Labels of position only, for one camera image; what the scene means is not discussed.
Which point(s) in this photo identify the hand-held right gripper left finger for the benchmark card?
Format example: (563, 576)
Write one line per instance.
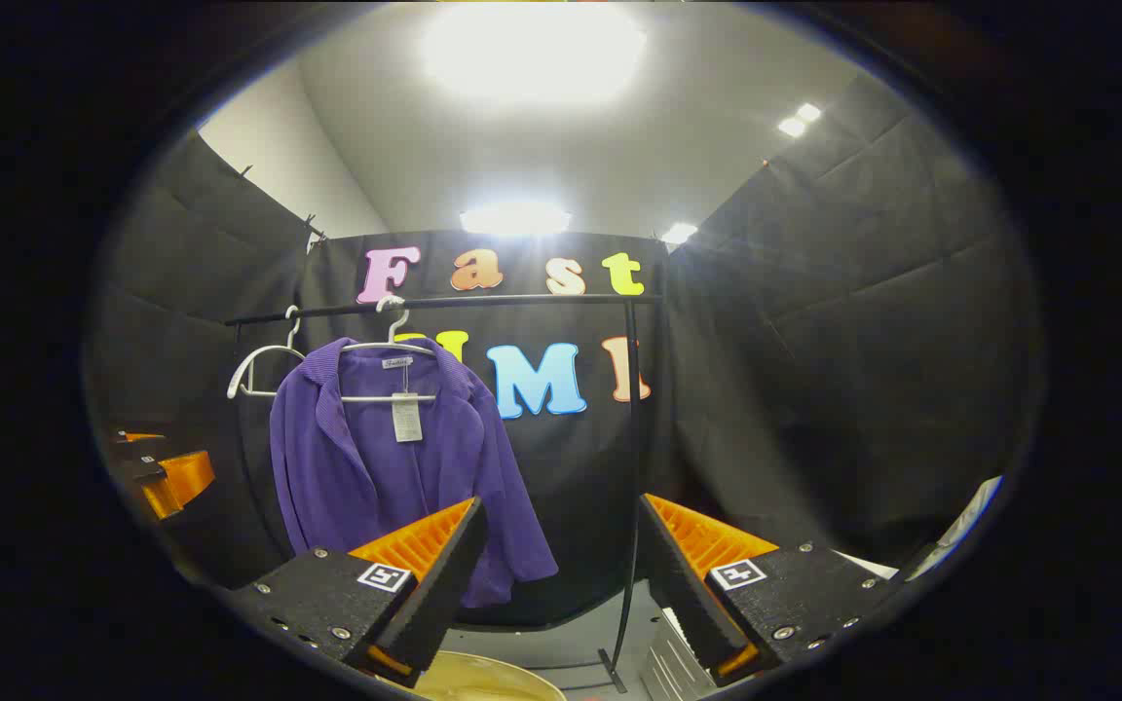
(444, 584)

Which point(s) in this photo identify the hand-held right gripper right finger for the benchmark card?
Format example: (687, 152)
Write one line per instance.
(683, 584)

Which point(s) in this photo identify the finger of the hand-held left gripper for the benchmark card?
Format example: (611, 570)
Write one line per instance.
(142, 450)
(186, 477)

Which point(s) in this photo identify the beige round laundry hamper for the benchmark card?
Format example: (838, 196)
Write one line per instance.
(483, 679)

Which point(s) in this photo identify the purple knit cardigan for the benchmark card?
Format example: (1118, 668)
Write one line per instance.
(356, 487)

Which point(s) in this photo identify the white plastic clothes hanger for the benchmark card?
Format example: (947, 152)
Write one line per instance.
(234, 386)
(366, 398)

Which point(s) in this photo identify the black metal clothes rack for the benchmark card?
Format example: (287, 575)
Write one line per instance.
(633, 428)

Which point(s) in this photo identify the white ribbed plastic box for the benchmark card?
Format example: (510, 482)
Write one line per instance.
(668, 662)

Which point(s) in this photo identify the black backdrop cloth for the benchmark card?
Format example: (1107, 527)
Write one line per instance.
(814, 389)

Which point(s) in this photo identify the small ceiling light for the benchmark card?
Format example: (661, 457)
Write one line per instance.
(791, 128)
(809, 112)
(679, 234)

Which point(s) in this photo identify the long ceiling light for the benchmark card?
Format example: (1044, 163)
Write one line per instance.
(514, 220)

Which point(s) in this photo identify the large ceiling light panel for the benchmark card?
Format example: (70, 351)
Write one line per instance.
(532, 49)

